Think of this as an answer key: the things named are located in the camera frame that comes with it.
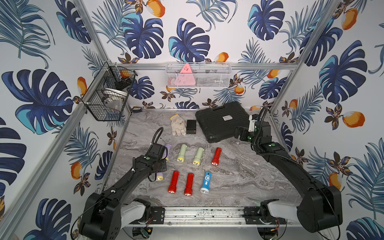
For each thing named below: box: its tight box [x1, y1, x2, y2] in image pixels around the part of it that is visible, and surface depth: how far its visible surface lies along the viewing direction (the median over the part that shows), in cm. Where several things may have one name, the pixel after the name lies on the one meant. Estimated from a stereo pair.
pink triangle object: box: [177, 63, 196, 86], surface depth 92 cm
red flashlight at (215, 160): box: [211, 147, 222, 167], surface depth 94 cm
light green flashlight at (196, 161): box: [192, 147, 205, 167], surface depth 94 cm
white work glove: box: [170, 114, 187, 136], surface depth 112 cm
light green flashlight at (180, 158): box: [177, 144, 188, 163], surface depth 96 cm
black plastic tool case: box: [195, 101, 249, 143], surface depth 109 cm
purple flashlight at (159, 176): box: [156, 172, 164, 181], surface depth 82 cm
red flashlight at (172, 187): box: [168, 170, 180, 194], surface depth 85 cm
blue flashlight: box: [200, 171, 213, 195], surface depth 84 cm
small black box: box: [186, 119, 197, 134], surface depth 108 cm
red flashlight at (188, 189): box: [184, 173, 194, 196], surface depth 84 cm
